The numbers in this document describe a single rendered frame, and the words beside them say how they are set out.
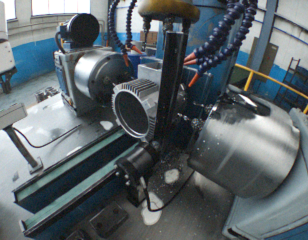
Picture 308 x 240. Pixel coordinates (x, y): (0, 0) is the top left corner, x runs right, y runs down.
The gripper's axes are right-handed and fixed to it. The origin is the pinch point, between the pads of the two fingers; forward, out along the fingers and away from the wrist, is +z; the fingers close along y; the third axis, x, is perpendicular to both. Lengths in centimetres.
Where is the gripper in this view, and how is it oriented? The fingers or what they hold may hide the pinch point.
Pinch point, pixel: (6, 88)
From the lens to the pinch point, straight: 55.7
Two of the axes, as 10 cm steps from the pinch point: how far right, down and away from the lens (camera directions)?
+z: 1.8, 9.0, 3.9
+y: 6.3, -4.2, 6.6
